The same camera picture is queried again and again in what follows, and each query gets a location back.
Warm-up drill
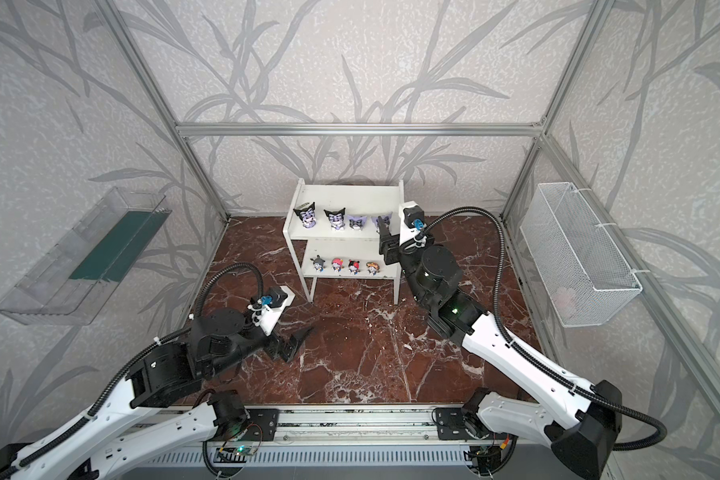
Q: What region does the purple hat figure toy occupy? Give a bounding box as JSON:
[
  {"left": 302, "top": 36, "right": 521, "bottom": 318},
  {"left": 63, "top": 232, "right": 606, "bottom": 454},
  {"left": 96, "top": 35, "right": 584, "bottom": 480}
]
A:
[{"left": 371, "top": 212, "right": 392, "bottom": 233}]

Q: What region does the purple winged figure toy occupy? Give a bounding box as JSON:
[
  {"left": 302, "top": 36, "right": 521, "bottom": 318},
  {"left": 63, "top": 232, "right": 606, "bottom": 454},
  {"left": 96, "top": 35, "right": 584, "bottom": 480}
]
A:
[{"left": 346, "top": 215, "right": 368, "bottom": 231}]

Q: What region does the red black blue toy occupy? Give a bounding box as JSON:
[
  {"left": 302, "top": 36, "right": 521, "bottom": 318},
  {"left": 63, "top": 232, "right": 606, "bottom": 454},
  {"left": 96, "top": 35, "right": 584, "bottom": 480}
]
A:
[{"left": 348, "top": 260, "right": 360, "bottom": 275}]

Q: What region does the black purple figure toy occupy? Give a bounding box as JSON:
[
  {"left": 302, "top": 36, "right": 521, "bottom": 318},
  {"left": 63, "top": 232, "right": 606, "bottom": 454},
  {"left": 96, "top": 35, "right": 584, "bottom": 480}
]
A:
[
  {"left": 293, "top": 202, "right": 317, "bottom": 229},
  {"left": 324, "top": 208, "right": 346, "bottom": 232}
]

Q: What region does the pink red blue toy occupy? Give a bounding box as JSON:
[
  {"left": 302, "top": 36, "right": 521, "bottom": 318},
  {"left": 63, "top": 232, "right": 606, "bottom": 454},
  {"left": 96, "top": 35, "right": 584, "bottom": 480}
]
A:
[{"left": 331, "top": 258, "right": 344, "bottom": 273}]

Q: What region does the grey blue penguin toy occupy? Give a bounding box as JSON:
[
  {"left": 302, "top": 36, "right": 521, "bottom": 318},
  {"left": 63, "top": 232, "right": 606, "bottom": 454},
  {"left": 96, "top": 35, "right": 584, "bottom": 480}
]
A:
[{"left": 311, "top": 255, "right": 326, "bottom": 272}]

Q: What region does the orange blue round toy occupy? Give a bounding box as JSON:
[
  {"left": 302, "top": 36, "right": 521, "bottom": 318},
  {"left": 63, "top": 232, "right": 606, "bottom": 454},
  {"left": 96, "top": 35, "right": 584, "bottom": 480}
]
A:
[{"left": 366, "top": 262, "right": 380, "bottom": 276}]

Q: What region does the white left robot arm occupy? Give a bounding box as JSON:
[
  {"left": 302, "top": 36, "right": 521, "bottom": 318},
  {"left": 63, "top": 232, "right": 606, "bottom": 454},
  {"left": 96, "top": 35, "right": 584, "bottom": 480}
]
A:
[{"left": 0, "top": 262, "right": 310, "bottom": 479}]

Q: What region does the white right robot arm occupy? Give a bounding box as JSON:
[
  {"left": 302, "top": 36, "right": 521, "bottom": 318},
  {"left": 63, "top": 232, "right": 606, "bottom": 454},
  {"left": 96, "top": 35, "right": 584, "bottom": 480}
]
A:
[{"left": 375, "top": 202, "right": 667, "bottom": 479}]

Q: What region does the white two-tier shelf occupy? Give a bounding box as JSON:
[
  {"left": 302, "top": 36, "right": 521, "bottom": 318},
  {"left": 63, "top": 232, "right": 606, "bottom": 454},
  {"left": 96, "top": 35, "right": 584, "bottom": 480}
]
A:
[{"left": 282, "top": 179, "right": 404, "bottom": 304}]

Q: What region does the pink toy in basket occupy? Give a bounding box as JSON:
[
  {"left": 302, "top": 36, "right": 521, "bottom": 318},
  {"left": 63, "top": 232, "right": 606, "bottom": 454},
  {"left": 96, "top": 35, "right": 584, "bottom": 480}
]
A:
[{"left": 552, "top": 287, "right": 577, "bottom": 317}]

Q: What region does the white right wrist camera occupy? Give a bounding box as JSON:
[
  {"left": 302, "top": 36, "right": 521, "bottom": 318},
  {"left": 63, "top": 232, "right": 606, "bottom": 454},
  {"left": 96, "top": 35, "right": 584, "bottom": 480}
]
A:
[{"left": 399, "top": 201, "right": 426, "bottom": 246}]

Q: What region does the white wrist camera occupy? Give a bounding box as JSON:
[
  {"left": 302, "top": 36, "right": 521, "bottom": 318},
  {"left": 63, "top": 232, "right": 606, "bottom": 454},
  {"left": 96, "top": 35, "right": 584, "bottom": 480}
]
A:
[
  {"left": 399, "top": 201, "right": 426, "bottom": 246},
  {"left": 248, "top": 286, "right": 295, "bottom": 336}
]

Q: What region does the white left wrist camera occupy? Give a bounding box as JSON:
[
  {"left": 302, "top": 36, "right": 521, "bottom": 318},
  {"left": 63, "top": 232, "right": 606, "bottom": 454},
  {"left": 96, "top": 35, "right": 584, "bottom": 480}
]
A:
[{"left": 248, "top": 286, "right": 295, "bottom": 336}]

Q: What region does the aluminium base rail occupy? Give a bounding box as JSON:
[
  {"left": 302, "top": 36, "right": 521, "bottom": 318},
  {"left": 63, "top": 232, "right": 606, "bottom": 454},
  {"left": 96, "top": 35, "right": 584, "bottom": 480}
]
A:
[{"left": 173, "top": 403, "right": 607, "bottom": 448}]

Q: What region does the white wire mesh basket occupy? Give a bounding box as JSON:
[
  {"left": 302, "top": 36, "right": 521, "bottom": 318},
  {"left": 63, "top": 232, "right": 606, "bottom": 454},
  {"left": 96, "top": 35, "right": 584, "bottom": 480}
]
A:
[{"left": 520, "top": 182, "right": 643, "bottom": 328}]

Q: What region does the clear plastic wall bin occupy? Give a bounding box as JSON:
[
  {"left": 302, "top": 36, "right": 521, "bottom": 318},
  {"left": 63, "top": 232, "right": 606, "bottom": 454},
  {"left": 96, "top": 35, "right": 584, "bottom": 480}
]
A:
[{"left": 0, "top": 187, "right": 172, "bottom": 326}]

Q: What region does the aluminium frame horizontal bar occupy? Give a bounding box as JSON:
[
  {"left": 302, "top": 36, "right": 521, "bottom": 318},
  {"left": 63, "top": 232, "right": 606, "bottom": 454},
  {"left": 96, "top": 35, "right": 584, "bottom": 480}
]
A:
[{"left": 176, "top": 122, "right": 542, "bottom": 137}]

